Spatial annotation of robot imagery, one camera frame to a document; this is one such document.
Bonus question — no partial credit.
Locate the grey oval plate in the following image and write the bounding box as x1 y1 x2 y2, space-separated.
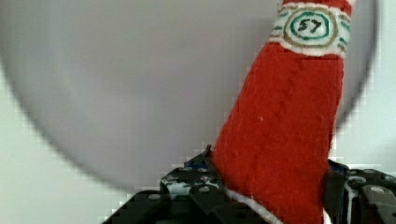
0 0 380 191

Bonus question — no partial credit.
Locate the red felt ketchup bottle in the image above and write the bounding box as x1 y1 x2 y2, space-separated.
212 0 357 224

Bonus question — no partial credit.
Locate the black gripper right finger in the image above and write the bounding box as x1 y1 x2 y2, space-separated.
324 161 396 224

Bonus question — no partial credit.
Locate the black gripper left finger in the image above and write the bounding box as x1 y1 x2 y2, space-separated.
103 147 268 224

